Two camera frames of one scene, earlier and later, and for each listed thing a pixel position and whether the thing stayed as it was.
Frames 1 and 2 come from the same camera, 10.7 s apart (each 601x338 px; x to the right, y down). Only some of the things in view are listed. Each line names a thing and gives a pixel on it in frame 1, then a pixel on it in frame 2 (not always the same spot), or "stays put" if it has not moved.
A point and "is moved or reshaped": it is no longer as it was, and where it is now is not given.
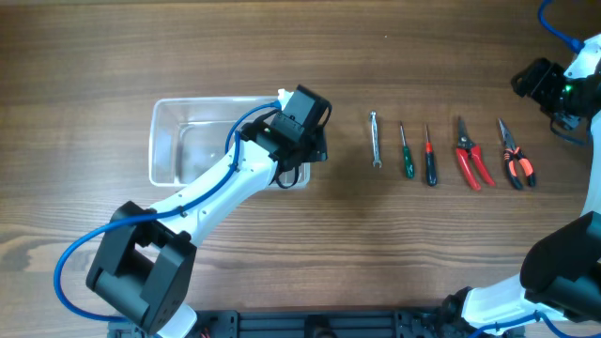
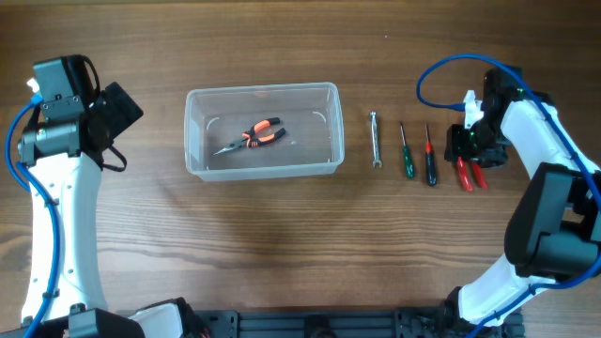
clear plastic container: x=188 y=137 is moved or reshaped
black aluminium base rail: x=356 y=323 stays put
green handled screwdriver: x=408 y=163 stays put
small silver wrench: x=376 y=140 stays put
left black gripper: x=321 y=145 → x=121 y=108
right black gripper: x=538 y=81 → x=454 y=147
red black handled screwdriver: x=431 y=171 stays put
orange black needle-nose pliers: x=512 y=151 is moved or reshaped
